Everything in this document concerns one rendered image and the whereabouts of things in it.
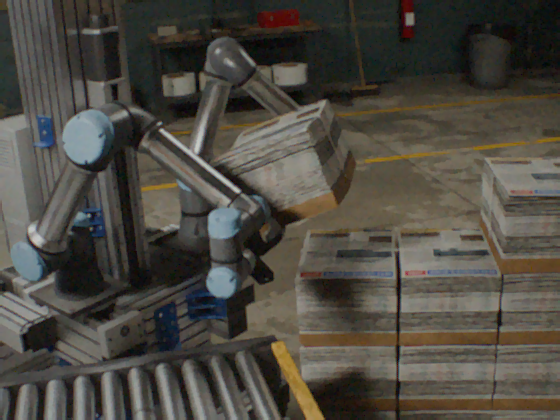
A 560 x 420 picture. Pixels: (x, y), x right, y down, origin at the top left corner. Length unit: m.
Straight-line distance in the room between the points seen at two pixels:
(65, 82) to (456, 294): 1.28
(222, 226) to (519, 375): 1.06
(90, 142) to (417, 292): 0.99
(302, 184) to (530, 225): 0.63
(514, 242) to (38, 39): 1.48
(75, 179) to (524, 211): 1.17
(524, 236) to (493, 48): 7.01
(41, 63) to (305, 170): 0.87
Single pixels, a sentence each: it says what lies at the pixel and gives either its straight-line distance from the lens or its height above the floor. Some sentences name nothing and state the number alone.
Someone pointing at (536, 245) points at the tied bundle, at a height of 0.92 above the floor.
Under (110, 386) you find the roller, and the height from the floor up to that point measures 0.80.
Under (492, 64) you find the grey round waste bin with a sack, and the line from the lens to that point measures 9.05.
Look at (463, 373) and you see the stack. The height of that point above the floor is 0.51.
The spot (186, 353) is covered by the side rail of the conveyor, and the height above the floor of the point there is 0.80.
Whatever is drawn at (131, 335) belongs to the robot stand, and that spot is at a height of 0.72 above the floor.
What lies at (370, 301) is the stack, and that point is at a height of 0.75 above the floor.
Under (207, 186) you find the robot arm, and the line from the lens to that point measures 1.77.
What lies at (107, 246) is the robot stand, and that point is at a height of 0.86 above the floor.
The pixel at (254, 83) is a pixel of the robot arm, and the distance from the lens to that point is 2.32.
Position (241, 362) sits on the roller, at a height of 0.79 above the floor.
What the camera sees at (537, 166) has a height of 1.07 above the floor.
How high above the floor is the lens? 1.71
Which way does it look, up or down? 20 degrees down
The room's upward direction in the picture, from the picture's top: 3 degrees counter-clockwise
